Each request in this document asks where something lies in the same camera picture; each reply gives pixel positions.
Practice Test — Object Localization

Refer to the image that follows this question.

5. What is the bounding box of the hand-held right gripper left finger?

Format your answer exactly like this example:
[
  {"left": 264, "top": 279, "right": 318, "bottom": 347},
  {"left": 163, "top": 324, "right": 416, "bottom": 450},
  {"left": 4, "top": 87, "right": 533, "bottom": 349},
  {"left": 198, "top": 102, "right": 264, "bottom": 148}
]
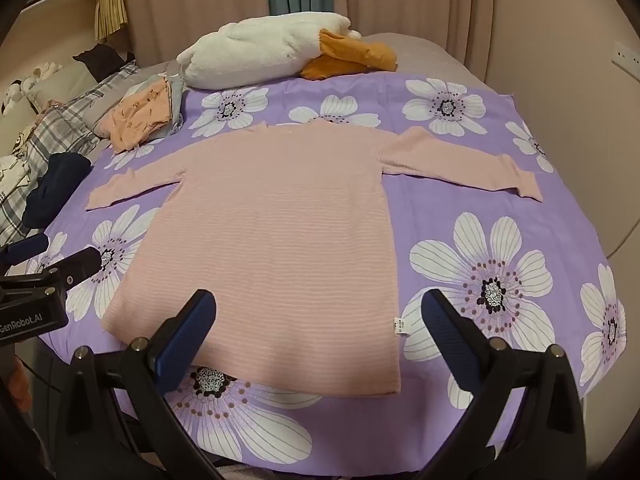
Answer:
[{"left": 55, "top": 289, "right": 236, "bottom": 480}]

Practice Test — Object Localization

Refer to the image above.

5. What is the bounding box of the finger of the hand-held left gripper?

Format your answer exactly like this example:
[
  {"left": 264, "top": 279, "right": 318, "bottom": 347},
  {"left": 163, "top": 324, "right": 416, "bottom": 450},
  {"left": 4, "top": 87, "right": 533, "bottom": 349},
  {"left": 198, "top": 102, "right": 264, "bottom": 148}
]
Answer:
[
  {"left": 0, "top": 234, "right": 51, "bottom": 267},
  {"left": 47, "top": 246, "right": 103, "bottom": 286}
]

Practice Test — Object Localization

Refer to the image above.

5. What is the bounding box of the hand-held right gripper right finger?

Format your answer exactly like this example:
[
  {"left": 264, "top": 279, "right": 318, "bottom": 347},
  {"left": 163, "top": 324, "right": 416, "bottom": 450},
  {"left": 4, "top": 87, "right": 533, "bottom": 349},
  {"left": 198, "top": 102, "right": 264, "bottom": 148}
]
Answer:
[{"left": 421, "top": 289, "right": 586, "bottom": 480}]

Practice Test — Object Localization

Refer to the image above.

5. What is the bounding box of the pink striped sweater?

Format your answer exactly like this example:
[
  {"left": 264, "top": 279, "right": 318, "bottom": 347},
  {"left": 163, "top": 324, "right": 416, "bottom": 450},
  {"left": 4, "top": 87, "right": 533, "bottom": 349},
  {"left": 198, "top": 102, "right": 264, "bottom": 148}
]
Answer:
[{"left": 84, "top": 121, "right": 542, "bottom": 396}]

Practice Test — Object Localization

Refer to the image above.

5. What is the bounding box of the dark navy cloth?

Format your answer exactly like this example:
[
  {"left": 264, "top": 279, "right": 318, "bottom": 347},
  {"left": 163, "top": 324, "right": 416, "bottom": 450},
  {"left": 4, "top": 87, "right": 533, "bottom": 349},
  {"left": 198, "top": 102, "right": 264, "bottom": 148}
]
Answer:
[{"left": 22, "top": 152, "right": 93, "bottom": 228}]

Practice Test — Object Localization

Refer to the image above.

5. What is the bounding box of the grey plaid quilt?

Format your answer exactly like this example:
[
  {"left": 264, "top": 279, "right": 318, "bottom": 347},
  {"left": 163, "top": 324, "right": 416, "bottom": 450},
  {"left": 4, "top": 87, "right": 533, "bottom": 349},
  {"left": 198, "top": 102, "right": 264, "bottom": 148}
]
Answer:
[{"left": 0, "top": 60, "right": 138, "bottom": 246}]

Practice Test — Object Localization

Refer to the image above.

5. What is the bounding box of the purple floral bedsheet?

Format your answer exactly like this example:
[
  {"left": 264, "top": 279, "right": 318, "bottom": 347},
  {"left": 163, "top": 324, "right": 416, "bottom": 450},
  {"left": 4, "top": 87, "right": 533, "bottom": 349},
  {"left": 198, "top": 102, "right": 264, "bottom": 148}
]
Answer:
[{"left": 25, "top": 72, "right": 628, "bottom": 471}]

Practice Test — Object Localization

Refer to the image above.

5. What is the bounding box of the panda plush toy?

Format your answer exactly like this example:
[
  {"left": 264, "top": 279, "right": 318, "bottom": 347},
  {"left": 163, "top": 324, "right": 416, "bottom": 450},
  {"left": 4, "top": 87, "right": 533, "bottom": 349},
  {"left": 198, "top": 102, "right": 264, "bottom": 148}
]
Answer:
[{"left": 0, "top": 79, "right": 26, "bottom": 113}]

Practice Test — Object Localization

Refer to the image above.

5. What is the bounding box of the orange printed cloth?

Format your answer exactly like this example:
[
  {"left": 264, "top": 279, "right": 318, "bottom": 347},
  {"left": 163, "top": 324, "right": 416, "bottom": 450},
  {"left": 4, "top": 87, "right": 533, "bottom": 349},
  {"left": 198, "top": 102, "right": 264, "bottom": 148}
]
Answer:
[{"left": 102, "top": 77, "right": 173, "bottom": 155}]

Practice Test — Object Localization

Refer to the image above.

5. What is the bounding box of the white plush toy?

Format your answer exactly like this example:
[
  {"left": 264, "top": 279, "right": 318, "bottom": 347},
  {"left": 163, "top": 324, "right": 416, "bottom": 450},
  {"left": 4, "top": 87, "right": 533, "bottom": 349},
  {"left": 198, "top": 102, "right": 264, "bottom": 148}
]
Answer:
[{"left": 25, "top": 61, "right": 64, "bottom": 82}]

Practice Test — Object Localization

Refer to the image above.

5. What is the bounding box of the black ruffled cushion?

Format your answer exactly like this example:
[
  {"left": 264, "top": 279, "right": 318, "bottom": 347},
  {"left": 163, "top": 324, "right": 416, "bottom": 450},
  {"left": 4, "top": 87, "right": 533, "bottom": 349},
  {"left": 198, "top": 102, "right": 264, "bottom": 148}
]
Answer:
[{"left": 72, "top": 42, "right": 136, "bottom": 81}]

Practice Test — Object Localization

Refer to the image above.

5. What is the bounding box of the yellow fringed cloth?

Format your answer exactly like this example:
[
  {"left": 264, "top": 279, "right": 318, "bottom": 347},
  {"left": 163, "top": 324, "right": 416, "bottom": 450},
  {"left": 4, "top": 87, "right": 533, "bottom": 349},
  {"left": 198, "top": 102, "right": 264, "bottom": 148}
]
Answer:
[{"left": 95, "top": 0, "right": 130, "bottom": 41}]

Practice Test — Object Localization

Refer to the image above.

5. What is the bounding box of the white power strip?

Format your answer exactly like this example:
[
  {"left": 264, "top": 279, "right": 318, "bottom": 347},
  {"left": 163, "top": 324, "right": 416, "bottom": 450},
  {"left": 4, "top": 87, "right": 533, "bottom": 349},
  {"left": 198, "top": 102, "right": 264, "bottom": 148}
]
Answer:
[{"left": 614, "top": 42, "right": 640, "bottom": 81}]

